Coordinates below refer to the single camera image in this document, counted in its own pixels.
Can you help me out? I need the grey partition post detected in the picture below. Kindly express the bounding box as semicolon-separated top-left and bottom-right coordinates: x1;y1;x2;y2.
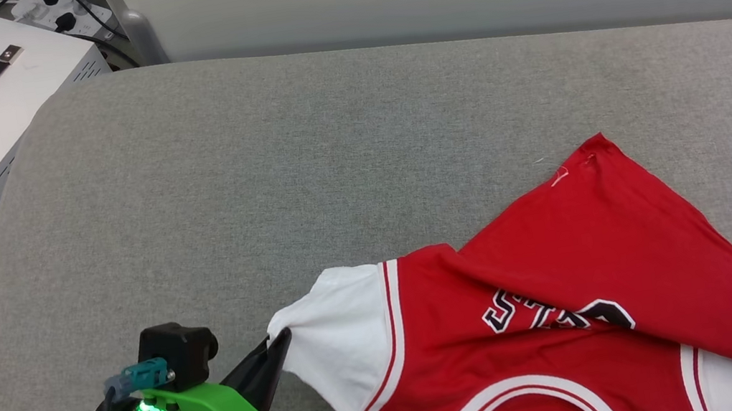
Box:
100;0;172;72

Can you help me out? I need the white power strip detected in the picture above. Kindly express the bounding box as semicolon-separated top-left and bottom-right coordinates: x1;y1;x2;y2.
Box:
7;0;122;49

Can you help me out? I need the black plug cable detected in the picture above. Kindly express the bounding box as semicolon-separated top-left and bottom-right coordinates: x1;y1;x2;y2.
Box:
52;4;141;79

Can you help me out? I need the red and white jersey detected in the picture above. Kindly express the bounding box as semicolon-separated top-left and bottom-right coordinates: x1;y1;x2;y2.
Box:
245;113;732;411

